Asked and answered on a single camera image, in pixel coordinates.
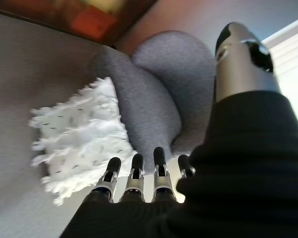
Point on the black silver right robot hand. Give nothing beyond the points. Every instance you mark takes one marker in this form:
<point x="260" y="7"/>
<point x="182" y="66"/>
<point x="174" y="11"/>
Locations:
<point x="238" y="173"/>

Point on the white fringed cushion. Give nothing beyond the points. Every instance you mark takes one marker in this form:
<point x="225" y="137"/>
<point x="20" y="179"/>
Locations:
<point x="82" y="134"/>

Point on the grey fabric armchair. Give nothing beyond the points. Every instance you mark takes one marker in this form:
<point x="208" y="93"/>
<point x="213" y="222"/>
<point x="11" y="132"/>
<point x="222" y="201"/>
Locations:
<point x="154" y="81"/>

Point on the dark framed red painting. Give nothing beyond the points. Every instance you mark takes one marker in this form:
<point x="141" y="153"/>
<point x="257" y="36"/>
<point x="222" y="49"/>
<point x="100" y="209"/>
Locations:
<point x="89" y="17"/>

